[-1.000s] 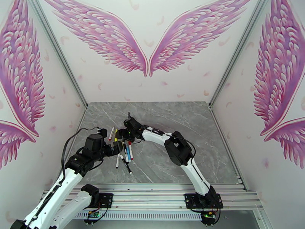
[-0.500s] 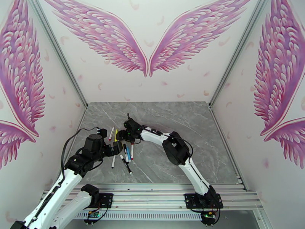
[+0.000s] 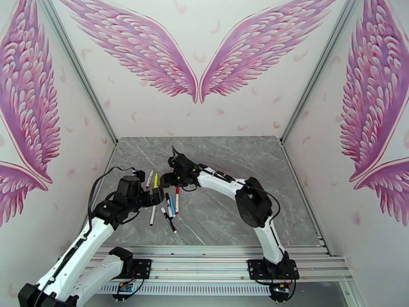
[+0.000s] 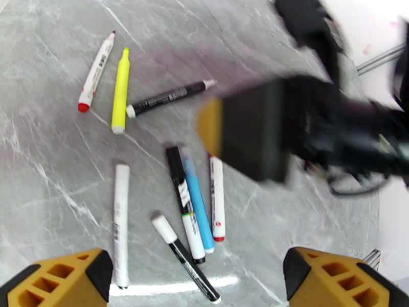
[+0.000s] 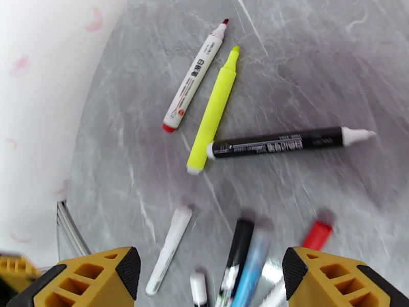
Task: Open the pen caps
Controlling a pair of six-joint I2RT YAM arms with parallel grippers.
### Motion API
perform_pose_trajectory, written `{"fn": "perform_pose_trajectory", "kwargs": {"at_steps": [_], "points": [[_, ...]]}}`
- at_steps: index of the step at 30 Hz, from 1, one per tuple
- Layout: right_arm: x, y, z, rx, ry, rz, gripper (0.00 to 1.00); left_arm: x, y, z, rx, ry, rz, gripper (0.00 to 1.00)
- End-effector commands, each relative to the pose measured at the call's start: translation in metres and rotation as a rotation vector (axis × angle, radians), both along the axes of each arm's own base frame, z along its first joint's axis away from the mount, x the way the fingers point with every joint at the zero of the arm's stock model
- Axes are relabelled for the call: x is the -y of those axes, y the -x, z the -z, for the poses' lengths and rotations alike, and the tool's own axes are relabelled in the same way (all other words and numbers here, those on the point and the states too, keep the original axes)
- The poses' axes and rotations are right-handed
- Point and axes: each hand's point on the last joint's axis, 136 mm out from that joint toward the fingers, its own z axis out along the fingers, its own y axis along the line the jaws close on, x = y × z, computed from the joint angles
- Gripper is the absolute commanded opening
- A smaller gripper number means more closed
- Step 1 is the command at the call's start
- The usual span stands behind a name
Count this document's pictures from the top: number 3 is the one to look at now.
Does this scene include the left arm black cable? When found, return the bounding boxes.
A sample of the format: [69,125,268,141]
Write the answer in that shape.
[35,166,137,297]

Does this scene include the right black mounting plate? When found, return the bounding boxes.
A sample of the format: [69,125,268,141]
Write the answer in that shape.
[247,258,300,282]

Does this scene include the left aluminium corner post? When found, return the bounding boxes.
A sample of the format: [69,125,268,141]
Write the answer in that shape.
[35,0,120,146]

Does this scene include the small circuit board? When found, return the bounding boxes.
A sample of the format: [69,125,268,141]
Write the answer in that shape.
[268,282,293,299]
[111,282,137,299]

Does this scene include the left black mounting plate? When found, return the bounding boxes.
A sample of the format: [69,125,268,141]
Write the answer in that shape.
[101,258,152,280]

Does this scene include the right aluminium corner post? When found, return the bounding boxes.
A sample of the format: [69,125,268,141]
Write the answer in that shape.
[280,0,367,146]

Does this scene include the white perforated cable duct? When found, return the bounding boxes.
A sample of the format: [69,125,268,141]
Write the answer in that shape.
[96,282,272,296]

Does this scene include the left aluminium side rail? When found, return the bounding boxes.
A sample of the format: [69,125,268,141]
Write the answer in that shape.
[59,144,118,256]

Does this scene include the left small circuit board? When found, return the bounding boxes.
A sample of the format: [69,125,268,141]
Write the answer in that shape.
[111,282,137,299]

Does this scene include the right small circuit board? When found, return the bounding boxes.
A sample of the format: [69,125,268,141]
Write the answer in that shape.
[268,282,293,299]

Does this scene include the right aluminium side rail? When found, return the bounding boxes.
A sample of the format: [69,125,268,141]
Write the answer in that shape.
[280,143,334,256]

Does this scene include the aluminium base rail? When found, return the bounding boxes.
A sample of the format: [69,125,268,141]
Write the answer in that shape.
[51,245,355,283]

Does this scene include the aluminium corner post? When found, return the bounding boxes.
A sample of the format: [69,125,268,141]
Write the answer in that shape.
[280,0,367,146]
[35,0,120,146]

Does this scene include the aluminium side rail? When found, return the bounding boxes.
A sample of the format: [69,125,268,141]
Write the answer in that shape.
[280,143,334,256]
[59,144,118,256]

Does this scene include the black mounting plate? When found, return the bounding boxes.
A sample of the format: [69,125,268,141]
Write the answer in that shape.
[101,258,152,280]
[247,258,300,282]

